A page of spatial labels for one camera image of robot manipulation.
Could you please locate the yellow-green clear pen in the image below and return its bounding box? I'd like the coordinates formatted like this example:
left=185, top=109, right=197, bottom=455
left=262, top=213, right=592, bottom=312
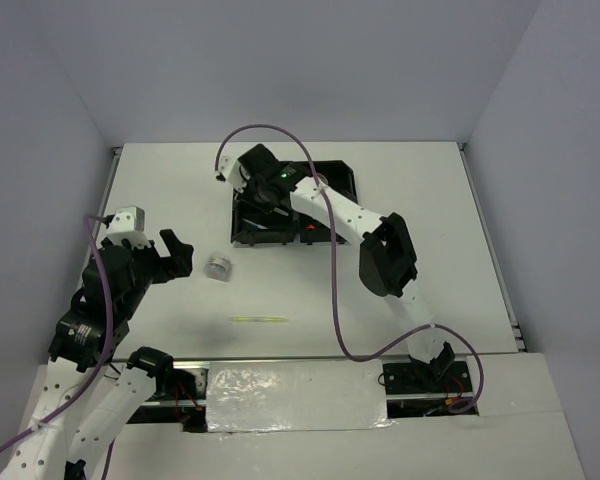
left=229, top=316, right=289, bottom=323

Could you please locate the clear pen blue ink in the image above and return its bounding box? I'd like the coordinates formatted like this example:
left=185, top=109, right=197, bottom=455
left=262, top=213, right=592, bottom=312
left=243, top=219, right=269, bottom=230

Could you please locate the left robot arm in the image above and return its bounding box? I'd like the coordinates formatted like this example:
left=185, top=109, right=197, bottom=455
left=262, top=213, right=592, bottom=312
left=0, top=229, right=194, bottom=479

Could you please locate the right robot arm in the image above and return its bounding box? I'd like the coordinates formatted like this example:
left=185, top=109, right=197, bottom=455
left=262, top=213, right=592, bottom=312
left=216, top=144, right=455, bottom=391

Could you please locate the silver tape roll in case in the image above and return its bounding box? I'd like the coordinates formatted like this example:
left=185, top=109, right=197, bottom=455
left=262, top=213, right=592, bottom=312
left=203, top=253, right=233, bottom=282

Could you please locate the black four-compartment organizer tray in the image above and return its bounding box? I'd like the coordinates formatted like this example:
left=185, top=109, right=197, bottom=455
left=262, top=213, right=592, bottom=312
left=230, top=160, right=357, bottom=247

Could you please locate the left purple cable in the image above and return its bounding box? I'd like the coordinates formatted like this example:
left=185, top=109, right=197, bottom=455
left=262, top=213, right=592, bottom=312
left=0, top=213, right=126, bottom=480

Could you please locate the purple cable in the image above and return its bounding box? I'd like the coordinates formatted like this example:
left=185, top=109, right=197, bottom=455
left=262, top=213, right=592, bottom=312
left=213, top=124, right=485, bottom=415
left=0, top=213, right=126, bottom=480

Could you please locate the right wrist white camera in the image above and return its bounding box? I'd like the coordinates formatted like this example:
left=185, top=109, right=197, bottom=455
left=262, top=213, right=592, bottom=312
left=215, top=156, right=245, bottom=191

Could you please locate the wrist white camera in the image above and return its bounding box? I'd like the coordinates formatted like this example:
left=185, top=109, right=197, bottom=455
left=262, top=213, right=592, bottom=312
left=215, top=156, right=245, bottom=191
left=106, top=206, right=147, bottom=245

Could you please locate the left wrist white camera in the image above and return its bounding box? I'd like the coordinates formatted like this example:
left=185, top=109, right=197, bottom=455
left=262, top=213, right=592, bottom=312
left=106, top=206, right=147, bottom=245

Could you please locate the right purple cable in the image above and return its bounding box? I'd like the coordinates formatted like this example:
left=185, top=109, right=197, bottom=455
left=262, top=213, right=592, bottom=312
left=213, top=124, right=485, bottom=415

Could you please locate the aluminium rail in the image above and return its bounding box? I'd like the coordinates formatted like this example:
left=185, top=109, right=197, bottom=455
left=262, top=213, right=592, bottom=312
left=104, top=355, right=421, bottom=411

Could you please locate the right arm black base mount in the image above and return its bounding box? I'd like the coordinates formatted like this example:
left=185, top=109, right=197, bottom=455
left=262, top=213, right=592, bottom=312
left=378, top=361, right=472, bottom=396

